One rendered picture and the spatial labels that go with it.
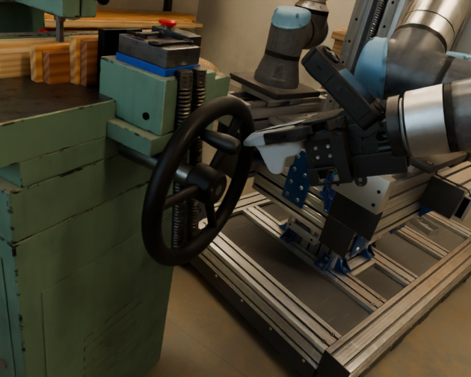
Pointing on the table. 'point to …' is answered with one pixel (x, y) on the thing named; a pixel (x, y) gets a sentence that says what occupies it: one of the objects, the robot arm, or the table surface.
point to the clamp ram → (110, 42)
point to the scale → (37, 33)
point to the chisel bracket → (64, 7)
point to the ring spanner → (170, 43)
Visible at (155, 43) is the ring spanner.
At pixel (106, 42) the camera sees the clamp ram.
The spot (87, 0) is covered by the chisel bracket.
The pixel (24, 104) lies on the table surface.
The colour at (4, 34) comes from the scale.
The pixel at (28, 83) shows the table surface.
